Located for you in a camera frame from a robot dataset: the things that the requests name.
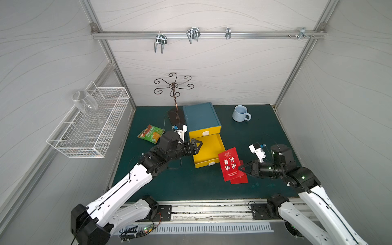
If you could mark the green snack packet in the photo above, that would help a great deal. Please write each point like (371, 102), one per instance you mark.
(151, 134)

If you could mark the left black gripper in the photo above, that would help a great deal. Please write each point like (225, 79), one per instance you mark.
(190, 148)

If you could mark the bronze mug tree stand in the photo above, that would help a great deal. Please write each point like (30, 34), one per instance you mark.
(176, 115)

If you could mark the white vent strip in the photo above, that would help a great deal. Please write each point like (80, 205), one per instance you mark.
(213, 228)

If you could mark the teal drawer cabinet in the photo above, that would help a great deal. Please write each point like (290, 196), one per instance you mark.
(201, 116)

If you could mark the yellow top drawer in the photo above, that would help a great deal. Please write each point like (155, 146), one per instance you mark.
(204, 132)

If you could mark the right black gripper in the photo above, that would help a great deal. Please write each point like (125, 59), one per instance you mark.
(253, 168)

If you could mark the left controller wiring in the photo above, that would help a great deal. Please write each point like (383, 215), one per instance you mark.
(137, 229)

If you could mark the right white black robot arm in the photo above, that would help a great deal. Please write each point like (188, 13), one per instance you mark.
(335, 230)

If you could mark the clear wine glass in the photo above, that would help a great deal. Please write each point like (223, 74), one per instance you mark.
(86, 103)

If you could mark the yellow drawer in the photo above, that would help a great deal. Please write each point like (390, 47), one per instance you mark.
(204, 132)
(212, 146)

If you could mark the white wire basket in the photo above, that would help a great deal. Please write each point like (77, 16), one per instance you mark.
(79, 135)

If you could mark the metal double hook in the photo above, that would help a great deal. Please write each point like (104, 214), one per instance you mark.
(160, 41)

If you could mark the metal wire hook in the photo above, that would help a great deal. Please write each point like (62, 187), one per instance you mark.
(193, 34)

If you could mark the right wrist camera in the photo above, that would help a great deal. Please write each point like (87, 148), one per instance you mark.
(257, 149)

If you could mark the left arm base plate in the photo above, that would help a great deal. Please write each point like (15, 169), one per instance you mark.
(160, 213)

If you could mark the aluminium top rail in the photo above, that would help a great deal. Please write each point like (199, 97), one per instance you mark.
(178, 35)

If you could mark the small metal clip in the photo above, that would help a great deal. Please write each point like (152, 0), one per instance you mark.
(227, 33)

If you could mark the metal bracket with bolts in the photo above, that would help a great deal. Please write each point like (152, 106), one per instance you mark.
(301, 34)

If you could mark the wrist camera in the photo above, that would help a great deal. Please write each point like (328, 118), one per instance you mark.
(180, 129)
(257, 149)

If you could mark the light blue mug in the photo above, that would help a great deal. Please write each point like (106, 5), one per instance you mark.
(240, 114)

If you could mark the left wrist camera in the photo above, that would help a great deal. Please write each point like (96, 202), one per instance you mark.
(180, 129)

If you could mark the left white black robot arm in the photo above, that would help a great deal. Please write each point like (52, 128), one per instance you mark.
(95, 223)

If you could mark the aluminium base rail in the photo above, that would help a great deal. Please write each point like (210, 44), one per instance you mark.
(212, 211)

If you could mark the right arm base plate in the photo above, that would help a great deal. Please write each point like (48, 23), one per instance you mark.
(260, 211)

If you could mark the red postcard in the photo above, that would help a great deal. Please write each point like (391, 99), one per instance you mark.
(242, 179)
(230, 163)

